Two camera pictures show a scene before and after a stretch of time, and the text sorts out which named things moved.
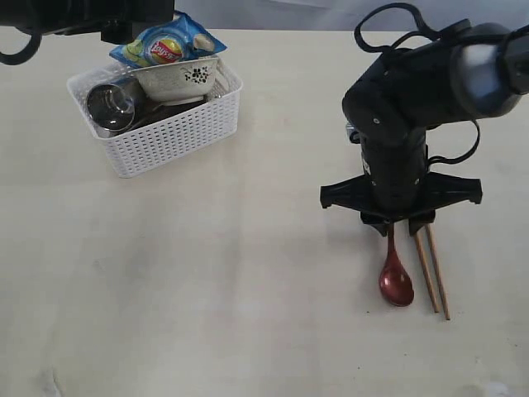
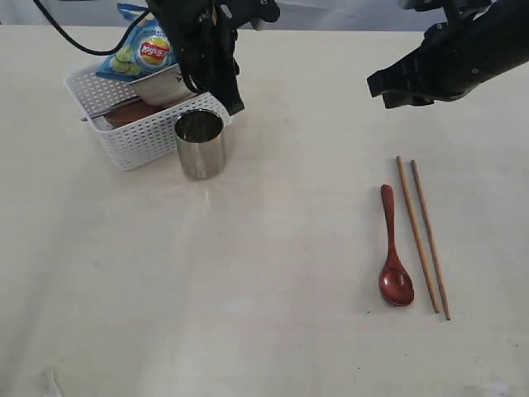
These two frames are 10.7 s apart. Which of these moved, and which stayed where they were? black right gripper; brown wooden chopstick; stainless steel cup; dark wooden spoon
Moved: stainless steel cup; black right gripper
Stayed: brown wooden chopstick; dark wooden spoon
